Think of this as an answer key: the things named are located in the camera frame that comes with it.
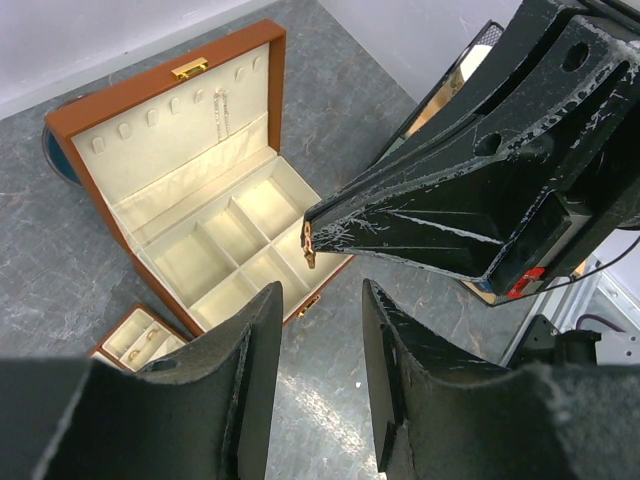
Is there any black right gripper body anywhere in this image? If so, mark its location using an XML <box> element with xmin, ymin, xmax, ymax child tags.
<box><xmin>487</xmin><ymin>1</ymin><xmax>639</xmax><ymax>267</ymax></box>

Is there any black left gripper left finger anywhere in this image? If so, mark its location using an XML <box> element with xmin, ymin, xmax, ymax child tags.
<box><xmin>1</xmin><ymin>282</ymin><xmax>284</xmax><ymax>479</ymax></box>

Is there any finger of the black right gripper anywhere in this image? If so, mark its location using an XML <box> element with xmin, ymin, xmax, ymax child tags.
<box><xmin>371</xmin><ymin>1</ymin><xmax>570</xmax><ymax>167</ymax></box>
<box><xmin>303</xmin><ymin>99</ymin><xmax>575</xmax><ymax>298</ymax></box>

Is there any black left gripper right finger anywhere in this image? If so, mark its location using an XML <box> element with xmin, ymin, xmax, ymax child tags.
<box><xmin>362</xmin><ymin>280</ymin><xmax>639</xmax><ymax>479</ymax></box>

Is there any small brown jewelry tray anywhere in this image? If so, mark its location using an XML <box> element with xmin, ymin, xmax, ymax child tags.
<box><xmin>89</xmin><ymin>304</ymin><xmax>188</xmax><ymax>372</ymax></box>

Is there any gold chain link earring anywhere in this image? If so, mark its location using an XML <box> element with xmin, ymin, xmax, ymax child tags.
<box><xmin>302</xmin><ymin>221</ymin><xmax>316</xmax><ymax>269</ymax></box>

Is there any large brown jewelry box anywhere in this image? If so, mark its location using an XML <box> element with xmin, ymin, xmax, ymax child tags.
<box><xmin>45</xmin><ymin>19</ymin><xmax>349</xmax><ymax>335</ymax></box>

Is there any blue cup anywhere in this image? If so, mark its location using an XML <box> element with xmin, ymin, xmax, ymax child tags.
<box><xmin>41</xmin><ymin>123</ymin><xmax>82</xmax><ymax>188</ymax></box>

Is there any black wire rack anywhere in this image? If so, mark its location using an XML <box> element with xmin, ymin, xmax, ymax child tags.
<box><xmin>367</xmin><ymin>19</ymin><xmax>640</xmax><ymax>309</ymax></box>

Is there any silver necklace in lid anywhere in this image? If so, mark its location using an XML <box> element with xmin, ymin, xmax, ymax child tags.
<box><xmin>212</xmin><ymin>88</ymin><xmax>235</xmax><ymax>144</ymax></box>

